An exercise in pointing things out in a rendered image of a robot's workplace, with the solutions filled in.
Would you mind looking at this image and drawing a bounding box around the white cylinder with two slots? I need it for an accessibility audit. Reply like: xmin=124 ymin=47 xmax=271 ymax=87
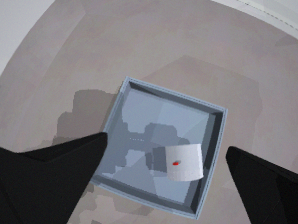
xmin=165 ymin=144 xmax=204 ymax=181

